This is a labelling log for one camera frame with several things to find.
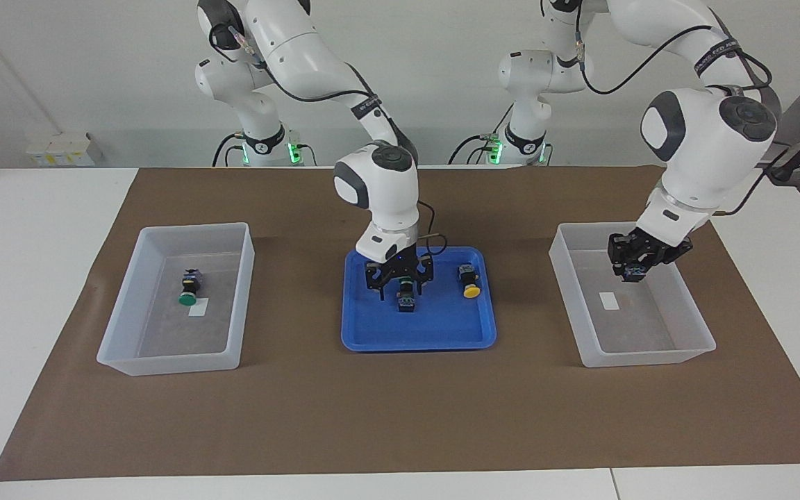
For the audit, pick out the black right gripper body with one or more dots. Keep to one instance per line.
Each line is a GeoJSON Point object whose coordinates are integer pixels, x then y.
{"type": "Point", "coordinates": [400, 265]}

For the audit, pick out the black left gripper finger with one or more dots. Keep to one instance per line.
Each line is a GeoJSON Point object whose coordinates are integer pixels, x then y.
{"type": "Point", "coordinates": [649, 271]}
{"type": "Point", "coordinates": [620, 265]}

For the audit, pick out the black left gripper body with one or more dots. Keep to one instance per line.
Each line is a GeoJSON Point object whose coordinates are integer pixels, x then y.
{"type": "Point", "coordinates": [653, 248]}

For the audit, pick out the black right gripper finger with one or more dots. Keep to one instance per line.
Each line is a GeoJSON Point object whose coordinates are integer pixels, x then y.
{"type": "Point", "coordinates": [427, 272]}
{"type": "Point", "coordinates": [375, 274]}

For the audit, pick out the yellow mushroom push button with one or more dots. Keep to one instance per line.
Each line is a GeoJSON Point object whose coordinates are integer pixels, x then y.
{"type": "Point", "coordinates": [470, 290]}
{"type": "Point", "coordinates": [632, 274]}

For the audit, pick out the green mushroom push button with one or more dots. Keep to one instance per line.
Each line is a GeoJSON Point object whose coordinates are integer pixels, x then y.
{"type": "Point", "coordinates": [407, 303]}
{"type": "Point", "coordinates": [190, 285]}

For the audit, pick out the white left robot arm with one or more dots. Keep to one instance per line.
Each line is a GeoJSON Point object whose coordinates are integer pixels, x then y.
{"type": "Point", "coordinates": [705, 139]}

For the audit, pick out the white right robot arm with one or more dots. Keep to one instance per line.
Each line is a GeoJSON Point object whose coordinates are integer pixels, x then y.
{"type": "Point", "coordinates": [379, 187]}

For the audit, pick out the small white box sticker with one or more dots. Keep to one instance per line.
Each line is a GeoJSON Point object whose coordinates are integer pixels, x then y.
{"type": "Point", "coordinates": [198, 309]}
{"type": "Point", "coordinates": [610, 301]}

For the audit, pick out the blue plastic tray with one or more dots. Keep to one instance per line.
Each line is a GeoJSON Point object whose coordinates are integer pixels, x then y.
{"type": "Point", "coordinates": [442, 326]}

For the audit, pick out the translucent white plastic box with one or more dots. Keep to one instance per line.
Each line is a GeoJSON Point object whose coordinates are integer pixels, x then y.
{"type": "Point", "coordinates": [650, 357]}
{"type": "Point", "coordinates": [164, 361]}

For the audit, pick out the brown paper table mat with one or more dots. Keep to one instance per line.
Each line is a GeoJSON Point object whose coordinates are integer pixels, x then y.
{"type": "Point", "coordinates": [400, 417]}

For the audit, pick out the white small box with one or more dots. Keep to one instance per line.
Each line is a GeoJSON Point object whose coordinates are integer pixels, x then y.
{"type": "Point", "coordinates": [77, 149]}

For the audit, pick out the pale yellow small box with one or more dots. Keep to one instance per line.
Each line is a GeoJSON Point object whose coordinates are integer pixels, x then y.
{"type": "Point", "coordinates": [37, 156]}

